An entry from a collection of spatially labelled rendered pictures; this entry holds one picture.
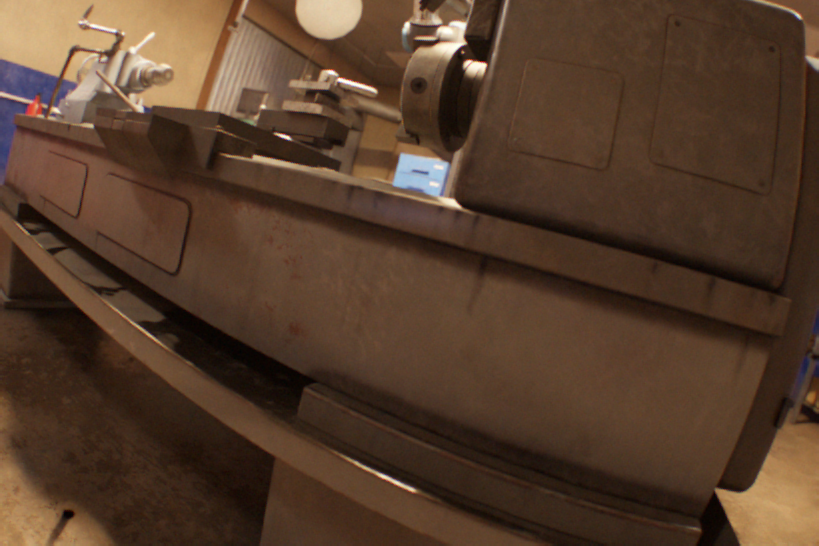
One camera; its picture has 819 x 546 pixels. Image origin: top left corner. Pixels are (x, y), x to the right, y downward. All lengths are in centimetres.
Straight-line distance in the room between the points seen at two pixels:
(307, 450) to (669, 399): 53
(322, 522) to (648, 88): 90
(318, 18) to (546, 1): 448
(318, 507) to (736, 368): 71
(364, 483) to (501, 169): 50
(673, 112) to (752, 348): 37
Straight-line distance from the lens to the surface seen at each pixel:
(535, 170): 70
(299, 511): 88
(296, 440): 68
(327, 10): 515
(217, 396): 77
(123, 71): 193
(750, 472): 85
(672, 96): 74
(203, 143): 101
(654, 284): 65
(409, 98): 95
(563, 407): 70
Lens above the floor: 79
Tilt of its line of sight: 2 degrees down
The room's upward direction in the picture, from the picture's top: 15 degrees clockwise
